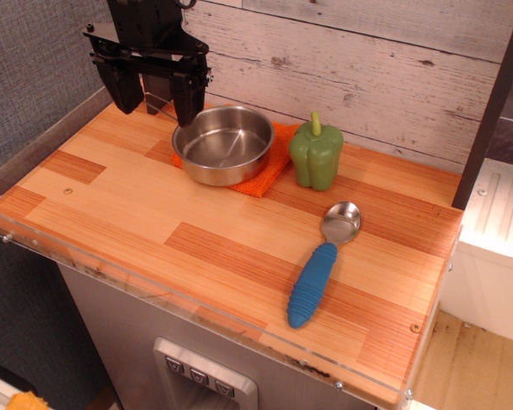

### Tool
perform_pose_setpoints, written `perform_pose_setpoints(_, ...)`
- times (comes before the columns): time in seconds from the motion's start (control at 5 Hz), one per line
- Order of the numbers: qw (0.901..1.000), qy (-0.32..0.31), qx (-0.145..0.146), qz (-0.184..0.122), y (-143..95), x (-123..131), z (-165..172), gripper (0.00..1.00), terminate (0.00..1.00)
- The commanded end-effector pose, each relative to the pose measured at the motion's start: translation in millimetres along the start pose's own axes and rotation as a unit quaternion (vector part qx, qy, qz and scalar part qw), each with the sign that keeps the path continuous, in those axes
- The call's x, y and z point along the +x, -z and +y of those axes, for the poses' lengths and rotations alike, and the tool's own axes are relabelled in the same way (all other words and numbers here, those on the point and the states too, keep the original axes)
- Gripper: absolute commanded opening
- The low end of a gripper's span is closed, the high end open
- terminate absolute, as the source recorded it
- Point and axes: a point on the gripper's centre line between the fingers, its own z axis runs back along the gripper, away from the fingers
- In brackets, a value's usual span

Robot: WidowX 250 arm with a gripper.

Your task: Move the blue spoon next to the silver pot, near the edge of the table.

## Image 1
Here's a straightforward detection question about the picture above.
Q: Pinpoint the clear acrylic edge guard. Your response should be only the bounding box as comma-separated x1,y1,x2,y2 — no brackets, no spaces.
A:
0,197,463,409

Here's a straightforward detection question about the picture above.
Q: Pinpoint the white toy sink unit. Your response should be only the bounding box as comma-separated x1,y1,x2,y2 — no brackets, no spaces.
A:
439,160,513,340

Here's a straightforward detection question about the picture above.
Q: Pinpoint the green toy bell pepper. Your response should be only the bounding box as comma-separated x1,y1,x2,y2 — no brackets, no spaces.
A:
289,111,344,191

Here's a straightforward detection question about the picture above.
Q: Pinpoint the dark frame post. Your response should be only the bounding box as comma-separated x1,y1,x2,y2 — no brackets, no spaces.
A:
141,74,173,115
451,31,513,210

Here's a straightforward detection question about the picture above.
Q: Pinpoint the silver metal pot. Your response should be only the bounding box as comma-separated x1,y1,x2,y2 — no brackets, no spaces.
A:
172,106,275,187

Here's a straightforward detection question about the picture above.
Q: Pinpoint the dark right frame post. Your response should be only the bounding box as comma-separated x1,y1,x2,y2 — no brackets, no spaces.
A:
451,31,513,210

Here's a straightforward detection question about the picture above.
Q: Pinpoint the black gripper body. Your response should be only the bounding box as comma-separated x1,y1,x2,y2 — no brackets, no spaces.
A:
83,1,209,88

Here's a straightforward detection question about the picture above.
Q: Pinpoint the silver dispenser panel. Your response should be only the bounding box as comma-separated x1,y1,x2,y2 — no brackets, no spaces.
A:
153,337,259,410

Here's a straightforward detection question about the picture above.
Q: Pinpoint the yellow object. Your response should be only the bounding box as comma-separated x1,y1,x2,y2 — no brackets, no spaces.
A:
5,391,50,410

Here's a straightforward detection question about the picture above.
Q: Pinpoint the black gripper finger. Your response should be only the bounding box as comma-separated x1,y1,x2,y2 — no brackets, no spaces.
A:
94,55,144,114
170,63,207,127

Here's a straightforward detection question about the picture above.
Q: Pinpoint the dark left frame post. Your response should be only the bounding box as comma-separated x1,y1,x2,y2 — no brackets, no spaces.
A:
141,74,173,115

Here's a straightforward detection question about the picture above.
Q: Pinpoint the orange cloth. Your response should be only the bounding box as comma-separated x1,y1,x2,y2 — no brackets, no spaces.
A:
172,122,298,197

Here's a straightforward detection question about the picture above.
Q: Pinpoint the grey toy fridge cabinet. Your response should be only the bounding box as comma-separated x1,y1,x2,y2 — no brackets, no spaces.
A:
59,266,372,409

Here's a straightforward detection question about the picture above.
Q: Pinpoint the blue handled metal spoon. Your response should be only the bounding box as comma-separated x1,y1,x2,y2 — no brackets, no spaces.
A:
286,202,361,329

